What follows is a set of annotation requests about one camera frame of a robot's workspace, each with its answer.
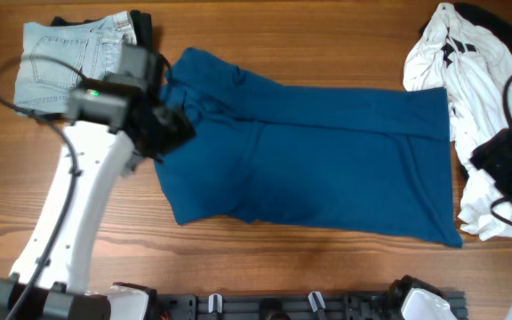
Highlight folded light denim shorts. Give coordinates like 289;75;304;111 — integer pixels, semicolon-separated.
13;11;138;117

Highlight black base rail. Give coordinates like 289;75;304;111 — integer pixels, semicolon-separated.
158;292;468;320

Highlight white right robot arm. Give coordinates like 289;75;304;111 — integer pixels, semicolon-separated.
397;283;512;320

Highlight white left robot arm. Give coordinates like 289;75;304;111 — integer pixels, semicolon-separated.
0;44;195;319

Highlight blue polo shirt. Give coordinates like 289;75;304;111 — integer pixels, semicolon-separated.
156;48;462;248

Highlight folded black garment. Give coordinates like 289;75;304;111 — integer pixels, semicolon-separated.
28;9;154;124

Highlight white printed t-shirt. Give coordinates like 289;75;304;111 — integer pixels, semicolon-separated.
403;3;512;241

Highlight black garment at right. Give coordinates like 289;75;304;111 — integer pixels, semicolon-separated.
418;2;512;181

